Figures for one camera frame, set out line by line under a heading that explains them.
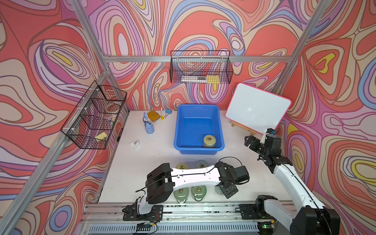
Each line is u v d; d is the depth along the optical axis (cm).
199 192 72
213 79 82
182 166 80
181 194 72
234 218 73
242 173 57
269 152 63
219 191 68
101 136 72
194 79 82
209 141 91
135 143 99
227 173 54
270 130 72
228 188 66
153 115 114
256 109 89
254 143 74
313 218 38
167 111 119
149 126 101
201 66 96
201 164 82
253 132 102
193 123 112
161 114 115
